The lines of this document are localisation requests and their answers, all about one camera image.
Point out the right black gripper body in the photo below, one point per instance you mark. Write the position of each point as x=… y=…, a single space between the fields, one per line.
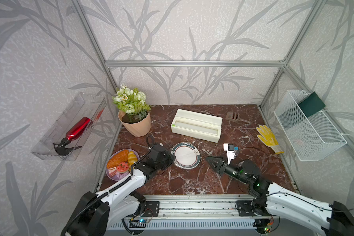
x=233 y=172

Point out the artificial flowers in beige pot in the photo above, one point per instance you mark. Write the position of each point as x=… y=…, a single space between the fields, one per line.
x=134 y=113

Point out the white wire mesh basket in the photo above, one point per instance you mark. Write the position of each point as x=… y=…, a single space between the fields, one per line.
x=312 y=138

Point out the yellow rubber glove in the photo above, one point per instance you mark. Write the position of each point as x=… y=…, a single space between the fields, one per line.
x=267 y=137

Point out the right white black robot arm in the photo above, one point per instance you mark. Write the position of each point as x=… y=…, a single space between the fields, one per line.
x=271 y=199

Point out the red spray bottle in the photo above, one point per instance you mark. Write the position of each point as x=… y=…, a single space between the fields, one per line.
x=71 y=135

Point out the dark green card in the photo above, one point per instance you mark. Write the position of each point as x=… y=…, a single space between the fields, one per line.
x=311 y=105

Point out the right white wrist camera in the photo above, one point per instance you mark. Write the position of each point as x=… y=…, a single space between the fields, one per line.
x=231 y=151

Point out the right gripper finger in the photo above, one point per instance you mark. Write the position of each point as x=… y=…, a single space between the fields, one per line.
x=215 y=161
x=218 y=169

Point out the purple plate of toy food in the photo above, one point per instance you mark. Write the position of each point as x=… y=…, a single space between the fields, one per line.
x=118 y=166

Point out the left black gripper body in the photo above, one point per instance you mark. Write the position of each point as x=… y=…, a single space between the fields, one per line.
x=165 y=161

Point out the brown slotted spatula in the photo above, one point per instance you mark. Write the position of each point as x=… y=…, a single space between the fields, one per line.
x=235 y=117

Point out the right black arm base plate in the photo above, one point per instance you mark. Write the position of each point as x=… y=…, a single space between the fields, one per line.
x=245 y=208

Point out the clear plastic wall bin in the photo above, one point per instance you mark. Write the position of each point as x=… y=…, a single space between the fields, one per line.
x=82 y=105

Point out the white plate green rim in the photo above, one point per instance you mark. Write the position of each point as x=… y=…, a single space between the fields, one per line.
x=185 y=155

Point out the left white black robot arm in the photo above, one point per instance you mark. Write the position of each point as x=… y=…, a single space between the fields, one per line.
x=96 y=212

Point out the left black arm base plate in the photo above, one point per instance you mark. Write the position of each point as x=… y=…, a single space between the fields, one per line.
x=149 y=209

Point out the cream plastic wrap dispenser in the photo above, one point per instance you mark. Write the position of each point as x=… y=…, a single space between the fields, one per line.
x=197 y=125

